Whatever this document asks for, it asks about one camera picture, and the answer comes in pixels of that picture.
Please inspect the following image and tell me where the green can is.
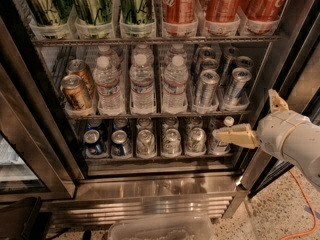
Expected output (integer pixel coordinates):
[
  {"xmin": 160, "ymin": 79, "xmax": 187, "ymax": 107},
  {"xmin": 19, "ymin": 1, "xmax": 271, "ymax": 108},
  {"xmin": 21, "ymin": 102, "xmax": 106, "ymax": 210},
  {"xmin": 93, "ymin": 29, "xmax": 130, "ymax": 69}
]
[
  {"xmin": 73, "ymin": 0, "xmax": 114, "ymax": 39},
  {"xmin": 120, "ymin": 0, "xmax": 154, "ymax": 37},
  {"xmin": 26, "ymin": 0, "xmax": 72, "ymax": 39}
]

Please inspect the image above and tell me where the redbull can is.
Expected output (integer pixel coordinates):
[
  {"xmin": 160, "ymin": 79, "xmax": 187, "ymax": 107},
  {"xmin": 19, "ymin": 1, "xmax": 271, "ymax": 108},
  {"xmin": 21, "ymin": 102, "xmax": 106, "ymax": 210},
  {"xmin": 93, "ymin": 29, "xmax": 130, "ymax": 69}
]
[
  {"xmin": 191, "ymin": 46, "xmax": 216, "ymax": 74},
  {"xmin": 195, "ymin": 69, "xmax": 220, "ymax": 107},
  {"xmin": 218, "ymin": 46, "xmax": 239, "ymax": 86},
  {"xmin": 235, "ymin": 56, "xmax": 254, "ymax": 71},
  {"xmin": 223, "ymin": 67, "xmax": 252, "ymax": 105},
  {"xmin": 193, "ymin": 58, "xmax": 219, "ymax": 83}
]

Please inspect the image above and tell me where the left coca-cola can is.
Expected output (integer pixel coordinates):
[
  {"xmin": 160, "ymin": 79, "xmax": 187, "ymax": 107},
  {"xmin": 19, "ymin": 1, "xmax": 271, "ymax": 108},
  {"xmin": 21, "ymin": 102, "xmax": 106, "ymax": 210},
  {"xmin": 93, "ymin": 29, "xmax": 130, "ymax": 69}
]
[{"xmin": 162, "ymin": 0, "xmax": 197, "ymax": 36}]

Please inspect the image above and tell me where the stainless steel fridge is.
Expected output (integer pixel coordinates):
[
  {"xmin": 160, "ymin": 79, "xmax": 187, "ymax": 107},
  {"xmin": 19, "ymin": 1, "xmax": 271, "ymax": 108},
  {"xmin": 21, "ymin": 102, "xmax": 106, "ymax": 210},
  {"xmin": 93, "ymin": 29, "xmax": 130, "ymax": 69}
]
[{"xmin": 0, "ymin": 0, "xmax": 320, "ymax": 229}]

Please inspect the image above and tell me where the right coca-cola can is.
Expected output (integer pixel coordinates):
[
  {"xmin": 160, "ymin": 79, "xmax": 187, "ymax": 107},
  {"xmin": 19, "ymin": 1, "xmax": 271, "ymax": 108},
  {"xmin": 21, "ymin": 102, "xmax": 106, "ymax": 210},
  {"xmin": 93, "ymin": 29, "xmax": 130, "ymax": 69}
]
[{"xmin": 245, "ymin": 0, "xmax": 285, "ymax": 34}]

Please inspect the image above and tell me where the orange cable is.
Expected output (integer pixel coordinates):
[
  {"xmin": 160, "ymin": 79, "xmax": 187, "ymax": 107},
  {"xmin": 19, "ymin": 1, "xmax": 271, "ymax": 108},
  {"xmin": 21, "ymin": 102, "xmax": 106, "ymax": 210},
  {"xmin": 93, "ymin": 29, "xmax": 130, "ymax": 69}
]
[{"xmin": 278, "ymin": 169, "xmax": 318, "ymax": 240}]

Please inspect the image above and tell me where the middle green can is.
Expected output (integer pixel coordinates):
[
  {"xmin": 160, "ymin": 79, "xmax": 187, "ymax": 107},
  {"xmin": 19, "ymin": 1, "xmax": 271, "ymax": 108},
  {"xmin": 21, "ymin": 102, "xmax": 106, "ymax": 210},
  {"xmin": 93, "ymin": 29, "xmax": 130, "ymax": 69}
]
[{"xmin": 73, "ymin": 0, "xmax": 114, "ymax": 39}]

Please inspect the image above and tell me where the sprite can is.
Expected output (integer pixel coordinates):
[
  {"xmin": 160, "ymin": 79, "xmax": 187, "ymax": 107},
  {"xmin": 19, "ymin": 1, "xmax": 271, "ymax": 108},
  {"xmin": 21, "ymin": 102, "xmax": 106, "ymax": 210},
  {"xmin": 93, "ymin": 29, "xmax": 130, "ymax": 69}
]
[
  {"xmin": 186, "ymin": 127, "xmax": 206, "ymax": 156},
  {"xmin": 136, "ymin": 129, "xmax": 156, "ymax": 158},
  {"xmin": 162, "ymin": 128, "xmax": 182, "ymax": 157}
]

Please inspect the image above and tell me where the gold can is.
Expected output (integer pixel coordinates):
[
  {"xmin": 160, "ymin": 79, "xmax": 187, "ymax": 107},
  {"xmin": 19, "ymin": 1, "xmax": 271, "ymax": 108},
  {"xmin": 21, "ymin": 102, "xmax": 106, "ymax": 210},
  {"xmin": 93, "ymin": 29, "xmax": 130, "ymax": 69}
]
[
  {"xmin": 61, "ymin": 74, "xmax": 92, "ymax": 111},
  {"xmin": 66, "ymin": 59, "xmax": 95, "ymax": 97}
]

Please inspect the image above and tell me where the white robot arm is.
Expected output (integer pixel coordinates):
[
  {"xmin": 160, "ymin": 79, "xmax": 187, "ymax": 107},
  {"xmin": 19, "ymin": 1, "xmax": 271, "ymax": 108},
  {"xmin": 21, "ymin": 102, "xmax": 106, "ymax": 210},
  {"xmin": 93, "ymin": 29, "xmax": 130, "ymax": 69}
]
[{"xmin": 212, "ymin": 89, "xmax": 320, "ymax": 190}]

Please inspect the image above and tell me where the rear middle water bottle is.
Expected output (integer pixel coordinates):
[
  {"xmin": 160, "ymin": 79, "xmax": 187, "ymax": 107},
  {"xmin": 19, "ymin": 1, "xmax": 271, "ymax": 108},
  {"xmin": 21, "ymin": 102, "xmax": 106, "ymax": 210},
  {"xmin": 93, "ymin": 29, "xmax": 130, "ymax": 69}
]
[{"xmin": 131, "ymin": 44, "xmax": 154, "ymax": 65}]

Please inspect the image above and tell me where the front right sprite can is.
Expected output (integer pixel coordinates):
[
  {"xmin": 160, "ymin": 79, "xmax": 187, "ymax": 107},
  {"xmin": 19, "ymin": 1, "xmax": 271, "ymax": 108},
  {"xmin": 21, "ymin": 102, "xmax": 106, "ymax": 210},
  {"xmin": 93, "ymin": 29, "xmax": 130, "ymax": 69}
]
[{"xmin": 186, "ymin": 127, "xmax": 206, "ymax": 156}]

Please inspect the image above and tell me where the water bottle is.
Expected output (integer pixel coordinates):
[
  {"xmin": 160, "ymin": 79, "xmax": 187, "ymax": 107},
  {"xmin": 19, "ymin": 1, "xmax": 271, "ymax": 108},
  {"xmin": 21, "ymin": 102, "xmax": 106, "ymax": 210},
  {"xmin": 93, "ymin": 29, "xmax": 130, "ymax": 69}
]
[
  {"xmin": 162, "ymin": 55, "xmax": 189, "ymax": 114},
  {"xmin": 164, "ymin": 44, "xmax": 187, "ymax": 66},
  {"xmin": 130, "ymin": 54, "xmax": 156, "ymax": 114},
  {"xmin": 131, "ymin": 44, "xmax": 154, "ymax": 65},
  {"xmin": 98, "ymin": 45, "xmax": 121, "ymax": 69},
  {"xmin": 93, "ymin": 56, "xmax": 125, "ymax": 116}
]

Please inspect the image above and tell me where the pepsi can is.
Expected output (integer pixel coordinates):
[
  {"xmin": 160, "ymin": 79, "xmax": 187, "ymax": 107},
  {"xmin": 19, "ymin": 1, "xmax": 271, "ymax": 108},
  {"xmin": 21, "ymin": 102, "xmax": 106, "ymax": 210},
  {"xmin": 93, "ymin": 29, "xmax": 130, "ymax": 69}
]
[
  {"xmin": 111, "ymin": 130, "xmax": 132, "ymax": 158},
  {"xmin": 83, "ymin": 129, "xmax": 105, "ymax": 156}
]

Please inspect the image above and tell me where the coca-cola can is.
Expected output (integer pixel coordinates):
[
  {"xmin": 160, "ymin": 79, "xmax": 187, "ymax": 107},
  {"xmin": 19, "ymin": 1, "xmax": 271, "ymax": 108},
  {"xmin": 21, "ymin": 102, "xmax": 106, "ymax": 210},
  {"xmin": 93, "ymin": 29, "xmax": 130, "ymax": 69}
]
[
  {"xmin": 162, "ymin": 0, "xmax": 197, "ymax": 36},
  {"xmin": 245, "ymin": 0, "xmax": 285, "ymax": 34},
  {"xmin": 205, "ymin": 0, "xmax": 240, "ymax": 35}
]

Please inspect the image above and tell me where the left green can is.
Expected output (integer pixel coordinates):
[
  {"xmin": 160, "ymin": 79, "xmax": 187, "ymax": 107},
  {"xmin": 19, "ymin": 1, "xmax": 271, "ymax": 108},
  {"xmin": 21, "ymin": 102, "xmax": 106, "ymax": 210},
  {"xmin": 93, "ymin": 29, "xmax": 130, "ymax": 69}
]
[{"xmin": 26, "ymin": 0, "xmax": 72, "ymax": 39}]

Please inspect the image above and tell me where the front right pepsi can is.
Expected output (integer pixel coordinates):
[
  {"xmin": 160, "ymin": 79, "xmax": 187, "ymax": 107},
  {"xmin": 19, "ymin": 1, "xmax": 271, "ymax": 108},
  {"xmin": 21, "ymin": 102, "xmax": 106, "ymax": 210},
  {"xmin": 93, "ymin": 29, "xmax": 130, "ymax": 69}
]
[{"xmin": 111, "ymin": 130, "xmax": 132, "ymax": 158}]

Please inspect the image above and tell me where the brown drink bottle white cap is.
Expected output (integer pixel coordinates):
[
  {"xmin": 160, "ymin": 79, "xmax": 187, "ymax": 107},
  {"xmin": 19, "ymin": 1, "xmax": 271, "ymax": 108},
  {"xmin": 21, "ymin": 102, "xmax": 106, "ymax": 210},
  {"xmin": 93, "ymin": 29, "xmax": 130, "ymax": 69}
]
[{"xmin": 208, "ymin": 116, "xmax": 234, "ymax": 156}]

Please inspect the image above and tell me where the middle coca-cola can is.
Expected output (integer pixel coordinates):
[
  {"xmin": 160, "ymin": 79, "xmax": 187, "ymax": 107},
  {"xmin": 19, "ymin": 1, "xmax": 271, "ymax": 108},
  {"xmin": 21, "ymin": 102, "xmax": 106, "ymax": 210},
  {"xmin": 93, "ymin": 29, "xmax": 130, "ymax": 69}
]
[{"xmin": 205, "ymin": 0, "xmax": 240, "ymax": 35}]

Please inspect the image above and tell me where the front left water bottle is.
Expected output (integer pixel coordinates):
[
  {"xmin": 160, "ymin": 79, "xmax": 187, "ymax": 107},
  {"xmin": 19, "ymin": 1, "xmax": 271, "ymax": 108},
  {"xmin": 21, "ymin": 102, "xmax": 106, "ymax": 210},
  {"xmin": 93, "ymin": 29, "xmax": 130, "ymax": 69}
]
[{"xmin": 93, "ymin": 56, "xmax": 125, "ymax": 116}]

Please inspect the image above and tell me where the clear plastic bin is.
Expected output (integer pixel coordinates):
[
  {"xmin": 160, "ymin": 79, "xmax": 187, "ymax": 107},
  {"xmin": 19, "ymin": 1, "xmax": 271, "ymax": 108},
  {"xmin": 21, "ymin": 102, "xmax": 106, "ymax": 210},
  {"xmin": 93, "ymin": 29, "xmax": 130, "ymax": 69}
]
[{"xmin": 108, "ymin": 215, "xmax": 215, "ymax": 240}]

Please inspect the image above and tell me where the rear right water bottle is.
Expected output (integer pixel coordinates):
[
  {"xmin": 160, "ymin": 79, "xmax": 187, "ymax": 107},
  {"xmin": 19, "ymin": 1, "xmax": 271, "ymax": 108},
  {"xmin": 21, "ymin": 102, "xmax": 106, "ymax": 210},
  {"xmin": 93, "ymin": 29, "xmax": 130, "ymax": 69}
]
[{"xmin": 164, "ymin": 44, "xmax": 187, "ymax": 66}]

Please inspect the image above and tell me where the front middle water bottle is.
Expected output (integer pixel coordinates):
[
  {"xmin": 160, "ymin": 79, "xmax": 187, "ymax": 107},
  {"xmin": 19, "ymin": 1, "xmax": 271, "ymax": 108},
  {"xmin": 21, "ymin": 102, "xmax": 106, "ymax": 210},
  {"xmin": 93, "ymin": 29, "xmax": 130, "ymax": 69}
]
[{"xmin": 130, "ymin": 54, "xmax": 156, "ymax": 114}]

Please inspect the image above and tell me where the front left pepsi can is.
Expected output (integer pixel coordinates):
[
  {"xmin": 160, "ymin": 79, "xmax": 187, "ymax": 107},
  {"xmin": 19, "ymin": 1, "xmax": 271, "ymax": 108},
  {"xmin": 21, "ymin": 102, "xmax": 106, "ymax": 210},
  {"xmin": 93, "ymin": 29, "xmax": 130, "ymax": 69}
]
[{"xmin": 83, "ymin": 129, "xmax": 105, "ymax": 156}]

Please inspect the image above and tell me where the rear left water bottle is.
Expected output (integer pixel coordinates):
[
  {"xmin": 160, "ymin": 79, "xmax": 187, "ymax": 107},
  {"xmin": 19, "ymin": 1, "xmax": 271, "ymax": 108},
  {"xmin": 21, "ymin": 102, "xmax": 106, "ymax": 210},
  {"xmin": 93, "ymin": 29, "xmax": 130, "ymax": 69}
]
[{"xmin": 98, "ymin": 45, "xmax": 121, "ymax": 69}]

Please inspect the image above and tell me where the right green can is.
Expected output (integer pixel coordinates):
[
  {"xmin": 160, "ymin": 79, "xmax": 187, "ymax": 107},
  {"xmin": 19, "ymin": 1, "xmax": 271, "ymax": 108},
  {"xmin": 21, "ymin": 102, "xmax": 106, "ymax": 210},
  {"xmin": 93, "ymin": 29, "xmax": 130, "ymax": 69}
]
[{"xmin": 120, "ymin": 0, "xmax": 154, "ymax": 37}]

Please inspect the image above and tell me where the front left sprite can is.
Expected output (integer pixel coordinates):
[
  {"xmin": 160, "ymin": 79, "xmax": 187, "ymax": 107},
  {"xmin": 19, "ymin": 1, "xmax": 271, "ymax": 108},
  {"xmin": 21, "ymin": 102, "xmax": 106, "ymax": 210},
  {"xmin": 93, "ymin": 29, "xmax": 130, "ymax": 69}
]
[{"xmin": 136, "ymin": 129, "xmax": 156, "ymax": 158}]

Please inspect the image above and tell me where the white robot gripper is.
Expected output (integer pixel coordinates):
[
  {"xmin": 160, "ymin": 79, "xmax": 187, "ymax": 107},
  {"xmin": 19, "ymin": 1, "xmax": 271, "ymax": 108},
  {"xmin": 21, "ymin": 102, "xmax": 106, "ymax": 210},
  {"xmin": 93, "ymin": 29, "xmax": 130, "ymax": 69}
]
[{"xmin": 213, "ymin": 89, "xmax": 315, "ymax": 166}]

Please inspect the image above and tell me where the front gold can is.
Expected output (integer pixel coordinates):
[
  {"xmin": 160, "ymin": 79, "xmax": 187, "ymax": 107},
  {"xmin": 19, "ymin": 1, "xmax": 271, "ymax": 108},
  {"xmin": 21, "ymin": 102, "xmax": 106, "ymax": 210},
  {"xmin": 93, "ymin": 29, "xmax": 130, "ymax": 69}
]
[{"xmin": 61, "ymin": 74, "xmax": 92, "ymax": 111}]

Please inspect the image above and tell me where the front right water bottle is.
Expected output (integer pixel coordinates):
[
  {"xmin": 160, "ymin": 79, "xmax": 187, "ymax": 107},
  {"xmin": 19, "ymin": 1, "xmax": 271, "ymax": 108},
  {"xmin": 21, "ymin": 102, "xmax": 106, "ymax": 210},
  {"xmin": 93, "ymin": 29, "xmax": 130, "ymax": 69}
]
[{"xmin": 162, "ymin": 55, "xmax": 189, "ymax": 114}]

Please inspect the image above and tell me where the front middle sprite can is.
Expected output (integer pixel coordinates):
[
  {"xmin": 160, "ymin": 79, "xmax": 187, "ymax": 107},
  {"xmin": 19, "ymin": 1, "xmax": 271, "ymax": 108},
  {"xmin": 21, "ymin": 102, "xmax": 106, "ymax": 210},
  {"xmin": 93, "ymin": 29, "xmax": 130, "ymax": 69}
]
[{"xmin": 162, "ymin": 128, "xmax": 182, "ymax": 157}]

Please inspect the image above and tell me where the rear gold can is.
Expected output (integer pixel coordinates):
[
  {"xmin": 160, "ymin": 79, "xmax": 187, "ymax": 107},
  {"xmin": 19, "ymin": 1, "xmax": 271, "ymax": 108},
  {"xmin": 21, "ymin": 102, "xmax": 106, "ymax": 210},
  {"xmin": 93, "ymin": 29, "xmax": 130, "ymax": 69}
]
[{"xmin": 66, "ymin": 59, "xmax": 95, "ymax": 97}]

